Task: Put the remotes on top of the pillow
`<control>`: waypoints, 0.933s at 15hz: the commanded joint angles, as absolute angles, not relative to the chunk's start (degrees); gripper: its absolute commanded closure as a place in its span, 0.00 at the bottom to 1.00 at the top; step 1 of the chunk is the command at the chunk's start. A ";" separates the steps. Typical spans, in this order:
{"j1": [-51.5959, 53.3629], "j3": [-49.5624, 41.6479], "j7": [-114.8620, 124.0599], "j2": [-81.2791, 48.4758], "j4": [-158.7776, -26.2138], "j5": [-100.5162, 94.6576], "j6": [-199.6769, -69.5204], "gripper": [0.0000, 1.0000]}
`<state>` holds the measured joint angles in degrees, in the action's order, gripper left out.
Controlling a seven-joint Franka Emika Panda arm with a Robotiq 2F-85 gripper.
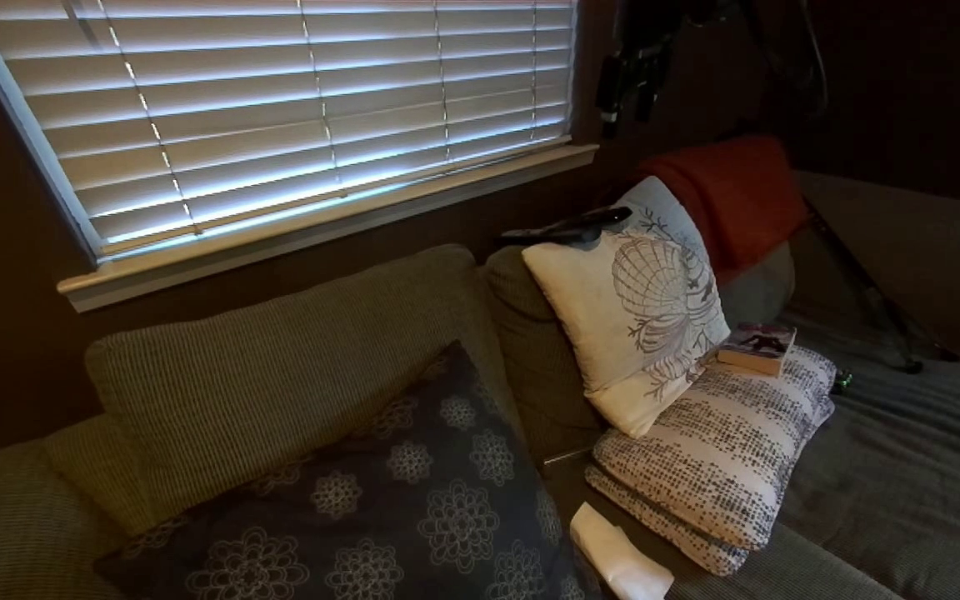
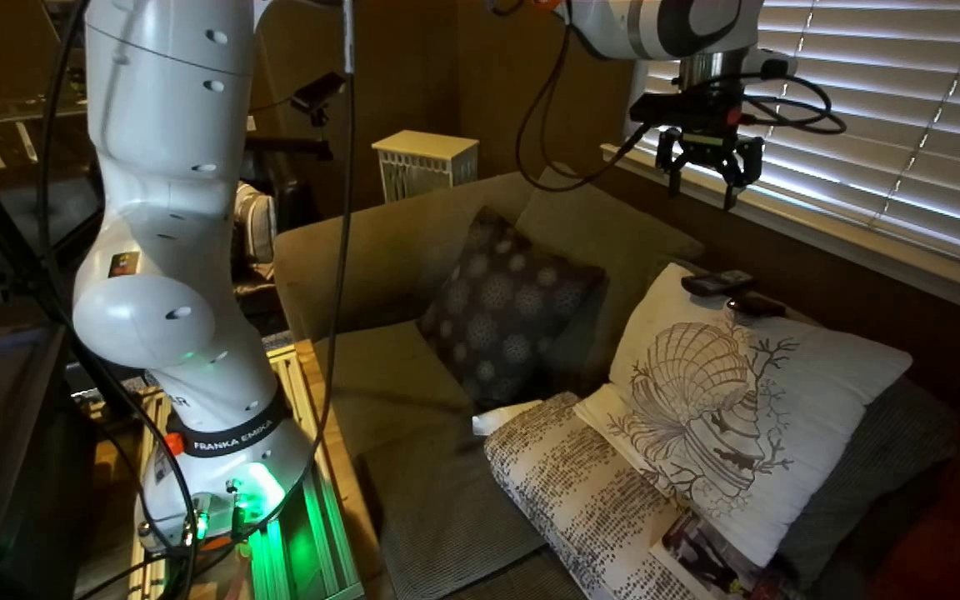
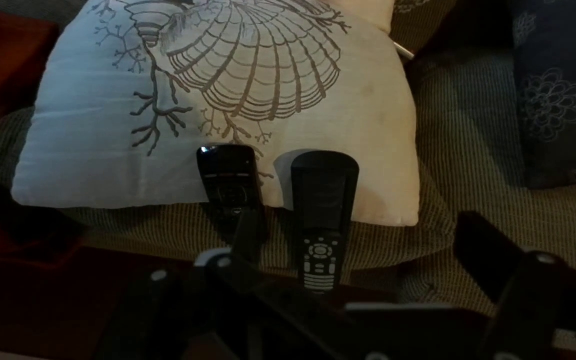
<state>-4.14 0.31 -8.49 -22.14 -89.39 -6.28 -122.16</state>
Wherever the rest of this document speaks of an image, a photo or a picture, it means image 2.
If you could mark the white black dotted pillow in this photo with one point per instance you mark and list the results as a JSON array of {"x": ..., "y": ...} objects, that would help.
[{"x": 580, "y": 487}]

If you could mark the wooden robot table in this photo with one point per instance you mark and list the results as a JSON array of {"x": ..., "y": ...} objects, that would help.
[{"x": 319, "y": 443}]

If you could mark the white shell print pillow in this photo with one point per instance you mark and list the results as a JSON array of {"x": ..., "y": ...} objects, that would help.
[{"x": 758, "y": 411}]

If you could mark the paperback book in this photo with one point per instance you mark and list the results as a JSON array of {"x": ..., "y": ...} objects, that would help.
[{"x": 708, "y": 562}]

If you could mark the black monitor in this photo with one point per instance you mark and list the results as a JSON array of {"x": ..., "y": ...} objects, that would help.
[{"x": 1, "y": 443}]

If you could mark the wall shelf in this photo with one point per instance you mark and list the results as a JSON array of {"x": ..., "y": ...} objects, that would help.
[{"x": 26, "y": 110}]

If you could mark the white slatted basket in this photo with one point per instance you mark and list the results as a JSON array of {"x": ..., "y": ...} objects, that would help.
[{"x": 425, "y": 164}]

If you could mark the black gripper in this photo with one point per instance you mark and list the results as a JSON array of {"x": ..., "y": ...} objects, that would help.
[{"x": 708, "y": 136}]

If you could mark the white window blinds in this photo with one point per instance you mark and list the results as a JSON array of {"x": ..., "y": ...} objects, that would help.
[{"x": 890, "y": 110}]

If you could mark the red blanket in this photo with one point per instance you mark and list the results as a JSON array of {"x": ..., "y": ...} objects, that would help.
[{"x": 959, "y": 511}]

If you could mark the long black remote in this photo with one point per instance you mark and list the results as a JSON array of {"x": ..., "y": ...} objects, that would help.
[{"x": 718, "y": 280}]

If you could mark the dark snowflake pattern pillow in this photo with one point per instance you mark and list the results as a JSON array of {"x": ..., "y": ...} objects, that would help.
[{"x": 508, "y": 303}]

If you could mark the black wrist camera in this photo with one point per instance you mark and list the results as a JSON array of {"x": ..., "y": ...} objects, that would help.
[{"x": 681, "y": 106}]

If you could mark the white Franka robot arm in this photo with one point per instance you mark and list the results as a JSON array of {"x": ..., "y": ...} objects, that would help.
[{"x": 168, "y": 220}]

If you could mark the beige fabric sofa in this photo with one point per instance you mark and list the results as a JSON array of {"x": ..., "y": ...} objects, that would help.
[{"x": 390, "y": 267}]

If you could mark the grey blanket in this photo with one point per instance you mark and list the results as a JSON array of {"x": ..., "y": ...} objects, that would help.
[{"x": 882, "y": 467}]

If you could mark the black camera on stand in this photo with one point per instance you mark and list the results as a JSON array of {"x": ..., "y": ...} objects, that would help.
[{"x": 319, "y": 92}]

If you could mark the wooden window sill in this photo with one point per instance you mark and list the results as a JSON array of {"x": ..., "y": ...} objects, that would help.
[{"x": 836, "y": 239}]

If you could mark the white ribbed object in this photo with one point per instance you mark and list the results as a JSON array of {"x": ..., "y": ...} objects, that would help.
[{"x": 257, "y": 220}]

